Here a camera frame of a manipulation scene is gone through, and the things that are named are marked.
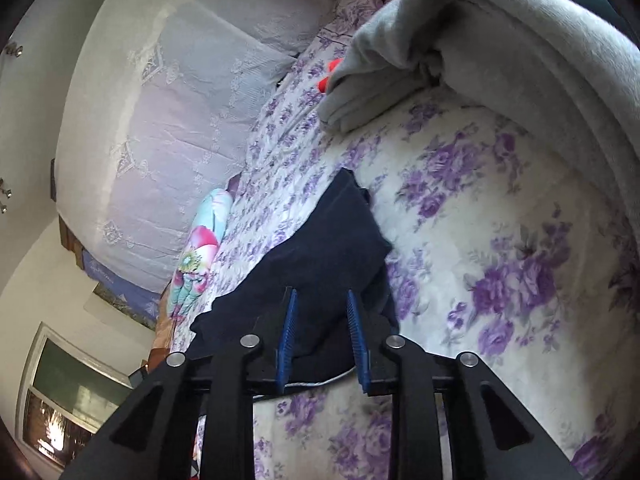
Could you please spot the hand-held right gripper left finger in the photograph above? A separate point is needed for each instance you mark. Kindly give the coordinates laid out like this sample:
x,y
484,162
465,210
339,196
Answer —
x,y
287,340

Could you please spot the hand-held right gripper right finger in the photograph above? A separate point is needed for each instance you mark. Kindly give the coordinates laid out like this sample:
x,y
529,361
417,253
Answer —
x,y
357,340

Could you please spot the dark navy pants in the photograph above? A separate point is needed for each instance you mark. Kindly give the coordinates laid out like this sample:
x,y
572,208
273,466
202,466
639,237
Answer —
x,y
325,260

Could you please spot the folded floral quilt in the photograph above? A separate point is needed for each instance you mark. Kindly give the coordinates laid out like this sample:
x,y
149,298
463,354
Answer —
x,y
200,260

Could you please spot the orange brown pillow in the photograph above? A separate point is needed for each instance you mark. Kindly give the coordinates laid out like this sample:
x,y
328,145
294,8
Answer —
x,y
161,335

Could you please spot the purple floral bedsheet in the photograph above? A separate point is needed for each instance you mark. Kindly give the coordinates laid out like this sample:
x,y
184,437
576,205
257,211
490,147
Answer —
x,y
475,210

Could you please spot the blue patterned cloth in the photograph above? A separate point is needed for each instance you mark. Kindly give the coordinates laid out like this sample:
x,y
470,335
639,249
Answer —
x,y
115,280

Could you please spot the window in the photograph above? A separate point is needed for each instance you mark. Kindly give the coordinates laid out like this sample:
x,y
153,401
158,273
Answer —
x,y
65,390

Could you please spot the white lace headboard cover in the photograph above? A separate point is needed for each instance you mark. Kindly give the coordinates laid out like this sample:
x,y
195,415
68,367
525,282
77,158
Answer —
x,y
165,135

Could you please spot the red cloth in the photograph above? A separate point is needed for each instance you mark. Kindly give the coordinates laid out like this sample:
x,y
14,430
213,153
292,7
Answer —
x,y
327,82

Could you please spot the grey fleece blanket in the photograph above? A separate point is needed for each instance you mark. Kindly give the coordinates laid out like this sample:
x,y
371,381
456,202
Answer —
x,y
500,35

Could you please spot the wall picture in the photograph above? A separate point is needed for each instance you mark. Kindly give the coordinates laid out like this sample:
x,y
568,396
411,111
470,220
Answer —
x,y
120,307

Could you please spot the wooden headboard frame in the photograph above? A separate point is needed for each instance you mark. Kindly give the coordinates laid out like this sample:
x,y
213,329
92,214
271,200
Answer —
x,y
72,240

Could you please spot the metal wall hook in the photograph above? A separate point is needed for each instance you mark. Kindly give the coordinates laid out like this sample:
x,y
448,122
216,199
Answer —
x,y
15,50
5,192

